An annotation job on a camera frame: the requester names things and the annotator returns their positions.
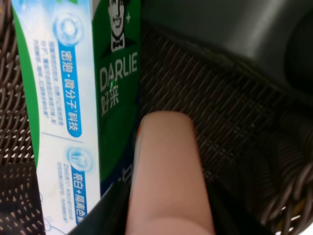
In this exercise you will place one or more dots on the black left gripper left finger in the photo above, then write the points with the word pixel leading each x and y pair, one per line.
pixel 109 216

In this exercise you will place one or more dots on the black pump bottle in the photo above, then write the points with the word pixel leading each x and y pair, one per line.
pixel 276 36

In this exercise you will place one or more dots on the pink bottle white cap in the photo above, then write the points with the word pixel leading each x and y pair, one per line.
pixel 168 194

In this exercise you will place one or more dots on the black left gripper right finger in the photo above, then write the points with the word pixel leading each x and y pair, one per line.
pixel 230 217

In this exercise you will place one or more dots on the blue toothpaste box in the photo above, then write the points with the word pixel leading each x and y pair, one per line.
pixel 80 63

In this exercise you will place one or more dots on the dark brown wicker basket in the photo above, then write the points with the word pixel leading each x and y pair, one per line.
pixel 254 134

